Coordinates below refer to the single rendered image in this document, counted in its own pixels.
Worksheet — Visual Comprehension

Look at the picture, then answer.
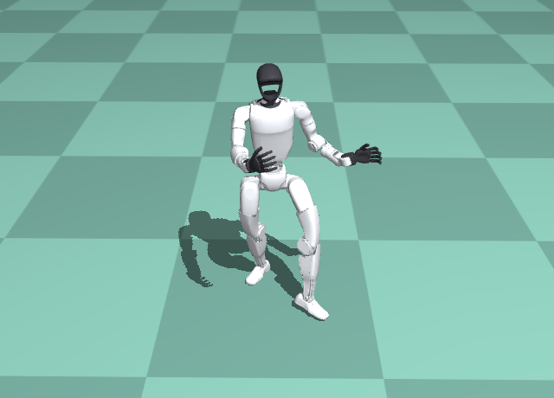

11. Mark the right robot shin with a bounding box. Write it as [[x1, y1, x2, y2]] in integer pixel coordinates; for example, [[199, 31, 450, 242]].
[[247, 235, 267, 268]]

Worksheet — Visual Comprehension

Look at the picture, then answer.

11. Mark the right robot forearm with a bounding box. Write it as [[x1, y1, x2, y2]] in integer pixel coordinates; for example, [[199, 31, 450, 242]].
[[230, 145, 249, 173]]

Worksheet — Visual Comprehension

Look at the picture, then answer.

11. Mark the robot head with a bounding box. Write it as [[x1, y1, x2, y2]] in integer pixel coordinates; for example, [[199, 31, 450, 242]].
[[256, 63, 283, 108]]

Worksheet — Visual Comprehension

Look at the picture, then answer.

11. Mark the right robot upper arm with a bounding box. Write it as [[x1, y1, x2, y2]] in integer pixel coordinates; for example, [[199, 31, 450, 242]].
[[231, 106, 250, 155]]

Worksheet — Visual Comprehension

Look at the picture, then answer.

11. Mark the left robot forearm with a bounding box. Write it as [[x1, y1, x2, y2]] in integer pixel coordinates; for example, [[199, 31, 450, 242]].
[[320, 136, 352, 167]]

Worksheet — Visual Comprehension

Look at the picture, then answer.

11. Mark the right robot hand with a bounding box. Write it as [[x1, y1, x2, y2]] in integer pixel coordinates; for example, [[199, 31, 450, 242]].
[[243, 147, 278, 173]]

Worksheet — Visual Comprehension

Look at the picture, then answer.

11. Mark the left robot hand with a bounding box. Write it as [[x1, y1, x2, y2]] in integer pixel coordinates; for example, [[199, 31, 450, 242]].
[[341, 144, 382, 165]]

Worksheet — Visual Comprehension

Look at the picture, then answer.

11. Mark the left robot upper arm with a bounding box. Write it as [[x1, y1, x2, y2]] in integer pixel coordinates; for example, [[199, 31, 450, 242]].
[[290, 101, 325, 152]]

